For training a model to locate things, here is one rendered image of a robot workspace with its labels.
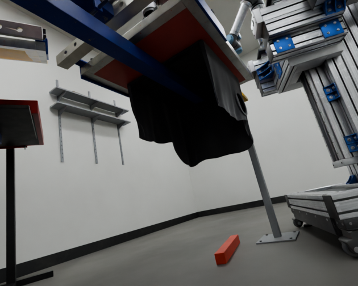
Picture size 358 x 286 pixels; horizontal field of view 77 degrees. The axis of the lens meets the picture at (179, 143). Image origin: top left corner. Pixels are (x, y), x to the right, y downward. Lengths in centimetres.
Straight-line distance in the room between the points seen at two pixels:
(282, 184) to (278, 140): 80
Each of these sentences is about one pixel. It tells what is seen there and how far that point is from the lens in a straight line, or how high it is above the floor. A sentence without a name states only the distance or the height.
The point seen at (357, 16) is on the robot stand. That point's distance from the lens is 175.
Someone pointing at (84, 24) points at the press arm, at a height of 86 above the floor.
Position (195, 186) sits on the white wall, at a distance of 504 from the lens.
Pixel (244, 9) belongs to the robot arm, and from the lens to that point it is 223.
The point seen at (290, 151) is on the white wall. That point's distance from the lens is 448.
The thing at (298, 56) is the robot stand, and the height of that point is 94.
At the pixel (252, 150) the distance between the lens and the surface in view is 158.
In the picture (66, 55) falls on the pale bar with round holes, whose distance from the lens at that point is 112.
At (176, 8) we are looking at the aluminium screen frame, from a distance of 91.
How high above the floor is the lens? 30
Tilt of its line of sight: 15 degrees up
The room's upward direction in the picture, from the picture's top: 12 degrees counter-clockwise
